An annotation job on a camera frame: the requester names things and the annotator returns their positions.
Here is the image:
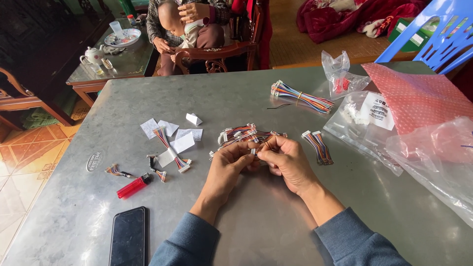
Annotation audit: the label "person's left hand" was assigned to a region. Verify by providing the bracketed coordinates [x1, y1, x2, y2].
[207, 141, 261, 203]

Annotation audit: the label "person's right hand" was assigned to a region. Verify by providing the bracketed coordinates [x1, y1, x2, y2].
[257, 135, 323, 197]

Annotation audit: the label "small black wire with connector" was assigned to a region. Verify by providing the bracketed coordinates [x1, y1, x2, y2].
[251, 139, 275, 156]

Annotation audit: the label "long printed paper slip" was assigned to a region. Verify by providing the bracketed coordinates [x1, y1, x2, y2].
[175, 128, 204, 142]

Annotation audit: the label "bent harness with black sleeve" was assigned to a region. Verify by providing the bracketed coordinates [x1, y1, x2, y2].
[147, 154, 168, 183]

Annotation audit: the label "plain white paper slip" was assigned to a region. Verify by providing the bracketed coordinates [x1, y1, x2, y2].
[158, 120, 180, 137]

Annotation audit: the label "clear zip bag white connectors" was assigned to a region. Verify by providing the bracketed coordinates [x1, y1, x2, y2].
[323, 90, 404, 177]

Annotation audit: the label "printed white paper slip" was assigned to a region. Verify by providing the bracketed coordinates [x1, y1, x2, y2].
[140, 118, 160, 140]

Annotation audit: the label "red lighter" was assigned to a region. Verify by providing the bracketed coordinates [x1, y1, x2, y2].
[116, 172, 152, 199]

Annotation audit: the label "small clear bag red parts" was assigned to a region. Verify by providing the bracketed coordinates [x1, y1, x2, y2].
[321, 50, 372, 100]

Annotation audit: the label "short harness with black sleeve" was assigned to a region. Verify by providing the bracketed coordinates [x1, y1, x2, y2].
[104, 163, 137, 179]

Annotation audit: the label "black smartphone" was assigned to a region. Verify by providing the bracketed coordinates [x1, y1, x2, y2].
[109, 206, 149, 266]

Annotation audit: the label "carved wooden armchair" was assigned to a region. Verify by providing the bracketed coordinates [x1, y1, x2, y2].
[174, 0, 266, 74]

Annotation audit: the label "large clear plastic bag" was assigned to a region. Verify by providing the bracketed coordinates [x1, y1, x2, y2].
[385, 117, 473, 228]

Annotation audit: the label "pink bubble wrap bag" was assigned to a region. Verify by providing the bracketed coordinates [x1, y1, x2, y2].
[361, 62, 473, 136]

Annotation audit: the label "glass-topped wooden coffee table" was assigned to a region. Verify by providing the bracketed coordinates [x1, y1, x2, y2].
[66, 18, 157, 108]

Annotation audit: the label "red blanket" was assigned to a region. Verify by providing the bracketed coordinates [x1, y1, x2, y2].
[296, 0, 431, 44]

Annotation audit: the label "patterned ceramic plate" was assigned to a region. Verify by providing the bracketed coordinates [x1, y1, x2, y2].
[104, 28, 142, 48]

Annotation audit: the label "green cardboard box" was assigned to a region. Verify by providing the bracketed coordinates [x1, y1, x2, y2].
[387, 17, 432, 52]

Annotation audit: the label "white ceramic teapot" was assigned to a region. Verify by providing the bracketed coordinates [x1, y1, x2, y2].
[79, 45, 106, 66]

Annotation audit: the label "clear plastic cup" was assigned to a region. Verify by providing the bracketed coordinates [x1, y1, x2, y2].
[109, 21, 125, 40]

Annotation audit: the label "green floor mat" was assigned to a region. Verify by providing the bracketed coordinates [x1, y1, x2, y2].
[20, 88, 79, 130]

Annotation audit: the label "blue plastic chair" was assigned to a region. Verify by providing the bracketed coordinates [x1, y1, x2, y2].
[374, 0, 473, 75]

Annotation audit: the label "dark wooden bench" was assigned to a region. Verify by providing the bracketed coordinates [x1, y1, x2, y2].
[0, 66, 75, 128]

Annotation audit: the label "multicoloured wire harness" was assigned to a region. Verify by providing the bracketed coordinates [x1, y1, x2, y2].
[312, 130, 334, 165]
[302, 130, 327, 166]

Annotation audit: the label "pile of multicoloured wire harnesses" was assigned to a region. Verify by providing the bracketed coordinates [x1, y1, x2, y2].
[208, 123, 288, 160]

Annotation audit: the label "wire harness with paper label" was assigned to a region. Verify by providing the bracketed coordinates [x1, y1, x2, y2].
[152, 126, 192, 174]

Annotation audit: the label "banded bundle of wire harnesses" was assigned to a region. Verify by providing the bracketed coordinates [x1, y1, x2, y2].
[270, 80, 335, 115]

